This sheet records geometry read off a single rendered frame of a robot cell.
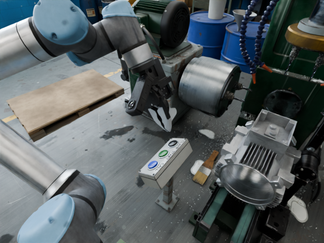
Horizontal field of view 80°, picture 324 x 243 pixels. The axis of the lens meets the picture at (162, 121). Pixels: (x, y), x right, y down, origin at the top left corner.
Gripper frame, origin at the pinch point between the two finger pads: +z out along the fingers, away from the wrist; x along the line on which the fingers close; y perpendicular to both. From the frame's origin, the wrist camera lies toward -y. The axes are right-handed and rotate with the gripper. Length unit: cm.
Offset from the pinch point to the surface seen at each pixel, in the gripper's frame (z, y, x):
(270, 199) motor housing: 26.4, 4.0, -22.9
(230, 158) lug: 12.0, 3.2, -15.8
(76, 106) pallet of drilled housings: 1, 50, 191
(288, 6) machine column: -15, 64, -23
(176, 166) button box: 9.2, -5.4, -3.5
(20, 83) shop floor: -56, 43, 319
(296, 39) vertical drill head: -7.0, 38.3, -28.3
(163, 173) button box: 7.4, -10.6, -3.5
